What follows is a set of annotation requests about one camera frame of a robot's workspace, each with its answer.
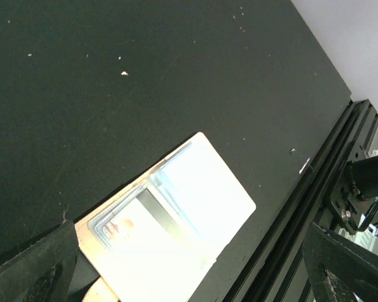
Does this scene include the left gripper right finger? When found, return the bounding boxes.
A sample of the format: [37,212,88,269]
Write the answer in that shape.
[302,222,378,301]

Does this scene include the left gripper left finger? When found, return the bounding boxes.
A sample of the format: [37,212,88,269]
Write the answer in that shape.
[0,221,79,301]

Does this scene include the beige card holder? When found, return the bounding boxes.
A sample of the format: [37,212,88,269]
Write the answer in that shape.
[74,131,257,302]

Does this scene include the blue credit card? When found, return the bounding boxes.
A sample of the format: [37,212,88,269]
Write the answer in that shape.
[151,133,256,247]

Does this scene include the black aluminium rail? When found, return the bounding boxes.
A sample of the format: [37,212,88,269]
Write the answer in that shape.
[225,100,378,301]

